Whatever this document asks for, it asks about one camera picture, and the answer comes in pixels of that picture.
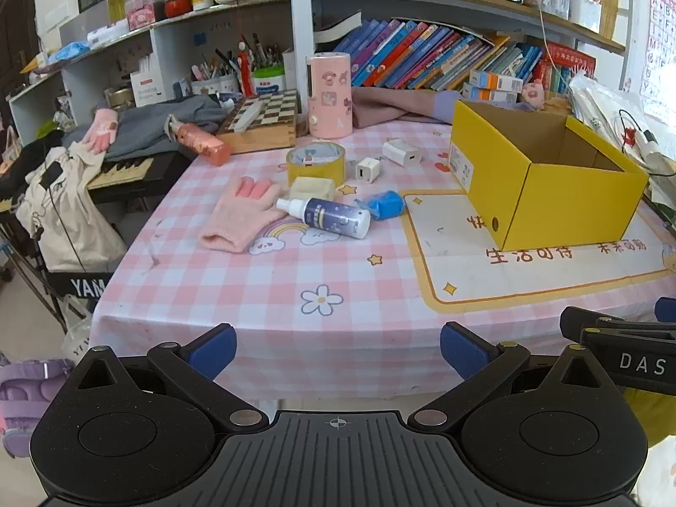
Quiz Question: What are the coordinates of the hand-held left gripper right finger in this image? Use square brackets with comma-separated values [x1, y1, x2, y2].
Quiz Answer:
[406, 321, 624, 434]

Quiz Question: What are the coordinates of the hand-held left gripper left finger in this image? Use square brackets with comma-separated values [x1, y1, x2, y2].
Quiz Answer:
[68, 322, 270, 434]

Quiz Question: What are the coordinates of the pink knit glove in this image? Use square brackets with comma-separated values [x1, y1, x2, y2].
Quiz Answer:
[82, 107, 120, 153]
[199, 176, 289, 253]

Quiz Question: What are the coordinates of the yellow cardboard box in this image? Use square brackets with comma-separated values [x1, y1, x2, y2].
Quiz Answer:
[450, 99, 649, 251]

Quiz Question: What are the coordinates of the small blue stapler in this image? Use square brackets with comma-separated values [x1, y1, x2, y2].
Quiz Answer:
[355, 188, 406, 221]

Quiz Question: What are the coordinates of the white blue spray bottle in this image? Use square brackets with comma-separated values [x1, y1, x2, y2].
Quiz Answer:
[276, 195, 371, 240]

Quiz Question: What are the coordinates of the small white charger cube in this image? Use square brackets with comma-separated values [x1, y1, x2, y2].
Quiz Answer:
[355, 157, 382, 185]

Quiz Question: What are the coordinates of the yellow tape roll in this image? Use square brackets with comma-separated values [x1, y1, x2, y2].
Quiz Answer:
[286, 142, 346, 188]

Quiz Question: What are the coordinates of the large white charger plug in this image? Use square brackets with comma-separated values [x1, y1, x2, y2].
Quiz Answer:
[382, 138, 423, 166]

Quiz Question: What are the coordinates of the black keyboard stand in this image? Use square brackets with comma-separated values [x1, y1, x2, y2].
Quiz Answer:
[0, 216, 114, 333]

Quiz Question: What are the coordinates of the purple backpack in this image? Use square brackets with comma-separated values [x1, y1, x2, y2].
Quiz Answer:
[0, 356, 75, 460]

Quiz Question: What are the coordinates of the beige tote bag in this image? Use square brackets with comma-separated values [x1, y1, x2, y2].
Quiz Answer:
[16, 142, 128, 273]

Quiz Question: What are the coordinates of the white power strip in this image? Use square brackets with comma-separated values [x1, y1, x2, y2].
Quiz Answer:
[618, 109, 676, 177]

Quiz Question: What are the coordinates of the black electronic keyboard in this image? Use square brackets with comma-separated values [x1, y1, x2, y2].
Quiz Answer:
[0, 150, 194, 212]

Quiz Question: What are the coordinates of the pink bottle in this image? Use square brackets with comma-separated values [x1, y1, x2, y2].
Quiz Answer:
[168, 114, 233, 167]

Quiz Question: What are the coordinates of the stack of papers and books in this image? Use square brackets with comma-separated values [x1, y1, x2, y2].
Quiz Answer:
[567, 71, 676, 180]

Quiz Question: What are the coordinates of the grey garment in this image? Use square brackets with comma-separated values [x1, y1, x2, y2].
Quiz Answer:
[63, 96, 230, 162]

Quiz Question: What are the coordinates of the white slim case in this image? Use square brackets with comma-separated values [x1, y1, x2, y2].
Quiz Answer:
[232, 99, 265, 133]

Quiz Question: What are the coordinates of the wooden chessboard box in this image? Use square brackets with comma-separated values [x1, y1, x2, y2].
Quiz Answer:
[216, 90, 299, 155]

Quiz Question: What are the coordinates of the pink purple garment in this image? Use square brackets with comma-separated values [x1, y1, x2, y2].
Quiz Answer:
[351, 87, 534, 128]

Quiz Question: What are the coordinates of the pink pig plush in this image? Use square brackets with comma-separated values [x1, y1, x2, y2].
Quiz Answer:
[522, 79, 547, 109]

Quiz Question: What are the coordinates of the orange blue white carton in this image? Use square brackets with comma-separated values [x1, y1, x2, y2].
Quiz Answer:
[469, 70, 523, 93]
[462, 83, 519, 104]

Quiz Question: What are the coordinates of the pink alphabet poster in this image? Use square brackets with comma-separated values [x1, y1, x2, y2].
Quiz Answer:
[640, 0, 676, 122]

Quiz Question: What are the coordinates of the white pen cup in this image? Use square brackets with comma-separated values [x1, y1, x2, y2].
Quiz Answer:
[190, 75, 241, 97]

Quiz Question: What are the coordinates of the black cloth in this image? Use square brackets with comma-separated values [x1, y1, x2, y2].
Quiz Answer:
[0, 129, 64, 196]

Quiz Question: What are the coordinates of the red flat box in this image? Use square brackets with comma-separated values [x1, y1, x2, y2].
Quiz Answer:
[544, 39, 597, 77]

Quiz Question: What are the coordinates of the white box red label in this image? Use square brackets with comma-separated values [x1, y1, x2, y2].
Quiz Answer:
[129, 55, 170, 106]

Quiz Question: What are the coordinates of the white tub green lid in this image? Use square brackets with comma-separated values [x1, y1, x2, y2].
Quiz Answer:
[252, 66, 286, 95]

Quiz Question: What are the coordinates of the pink cylindrical canister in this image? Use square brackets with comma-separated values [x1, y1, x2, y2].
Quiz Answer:
[308, 53, 354, 139]

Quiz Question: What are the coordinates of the bundle of pens and brushes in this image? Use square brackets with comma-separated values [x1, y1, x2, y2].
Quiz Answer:
[190, 32, 289, 82]

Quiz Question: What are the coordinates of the row of large children's books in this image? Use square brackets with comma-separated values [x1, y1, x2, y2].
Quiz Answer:
[334, 17, 545, 92]

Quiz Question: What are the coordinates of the white desk organizer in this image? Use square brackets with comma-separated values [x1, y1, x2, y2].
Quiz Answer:
[567, 0, 603, 33]

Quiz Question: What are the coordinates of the white desk shelf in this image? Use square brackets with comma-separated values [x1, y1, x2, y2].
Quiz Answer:
[8, 0, 294, 143]

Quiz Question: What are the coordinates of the blue cloth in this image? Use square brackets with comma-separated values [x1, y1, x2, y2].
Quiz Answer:
[47, 39, 92, 63]

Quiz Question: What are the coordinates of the pink printed box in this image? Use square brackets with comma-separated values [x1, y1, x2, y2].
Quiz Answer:
[124, 0, 159, 30]

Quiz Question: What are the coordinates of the thick black-cover book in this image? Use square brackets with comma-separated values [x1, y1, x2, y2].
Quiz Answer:
[313, 9, 364, 44]

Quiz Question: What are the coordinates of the grey flat box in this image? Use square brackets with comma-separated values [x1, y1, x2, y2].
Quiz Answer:
[58, 11, 128, 46]

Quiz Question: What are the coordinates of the wooden bookshelf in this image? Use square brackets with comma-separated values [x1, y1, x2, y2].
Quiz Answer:
[311, 0, 629, 55]

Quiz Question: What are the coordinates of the white charging cable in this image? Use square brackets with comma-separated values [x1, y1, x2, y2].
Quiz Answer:
[536, 0, 561, 96]

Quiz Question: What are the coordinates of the white shelf post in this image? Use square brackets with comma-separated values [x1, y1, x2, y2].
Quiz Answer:
[289, 0, 313, 117]

